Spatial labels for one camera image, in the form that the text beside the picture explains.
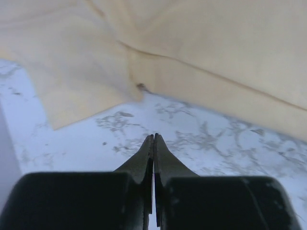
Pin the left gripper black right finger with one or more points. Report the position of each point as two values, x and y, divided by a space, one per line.
187 201

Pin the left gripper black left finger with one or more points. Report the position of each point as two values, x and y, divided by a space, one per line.
117 200

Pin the cream yellow t-shirt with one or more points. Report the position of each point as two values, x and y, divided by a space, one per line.
243 58

